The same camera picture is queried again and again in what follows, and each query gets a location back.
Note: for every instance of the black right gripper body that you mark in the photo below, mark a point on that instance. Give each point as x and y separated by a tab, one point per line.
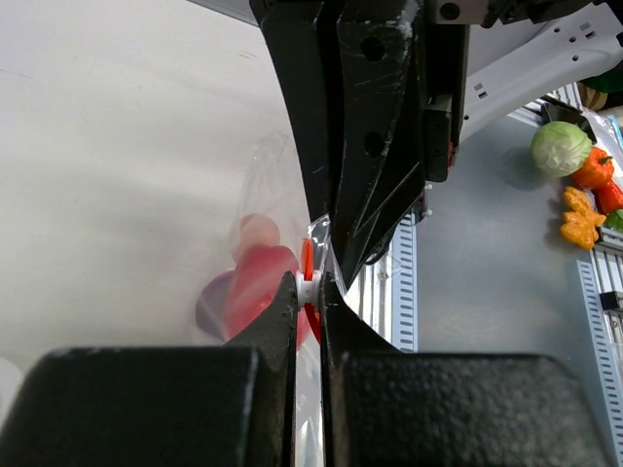
443	44

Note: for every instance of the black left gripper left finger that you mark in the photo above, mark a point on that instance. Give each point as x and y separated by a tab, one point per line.
228	405

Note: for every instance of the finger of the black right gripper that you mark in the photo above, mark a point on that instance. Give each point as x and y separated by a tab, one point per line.
382	171
302	41

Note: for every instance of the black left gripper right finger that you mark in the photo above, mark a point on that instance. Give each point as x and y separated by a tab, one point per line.
385	407

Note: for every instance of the purple red onion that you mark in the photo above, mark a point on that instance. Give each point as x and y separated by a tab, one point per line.
211	306

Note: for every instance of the clear zip bag red zipper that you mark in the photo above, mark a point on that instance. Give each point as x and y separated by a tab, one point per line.
273	186

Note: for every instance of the red bell pepper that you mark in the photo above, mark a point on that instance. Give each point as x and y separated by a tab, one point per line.
256	279

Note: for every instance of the beige egg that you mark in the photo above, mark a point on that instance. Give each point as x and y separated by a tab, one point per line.
254	229

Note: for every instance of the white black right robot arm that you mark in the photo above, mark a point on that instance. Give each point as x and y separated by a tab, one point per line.
520	51

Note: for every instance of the green toy cabbage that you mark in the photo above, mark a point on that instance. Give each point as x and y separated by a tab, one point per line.
559	149

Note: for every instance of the yellow orange toy vegetable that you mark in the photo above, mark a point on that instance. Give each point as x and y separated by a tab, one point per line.
580	224

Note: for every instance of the red toy pepper background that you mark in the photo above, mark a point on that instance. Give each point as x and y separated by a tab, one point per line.
609	197

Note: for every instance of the white slotted cable duct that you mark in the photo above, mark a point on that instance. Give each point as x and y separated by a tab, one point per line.
404	286

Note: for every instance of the aluminium front rail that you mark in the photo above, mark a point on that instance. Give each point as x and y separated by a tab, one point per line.
370	295

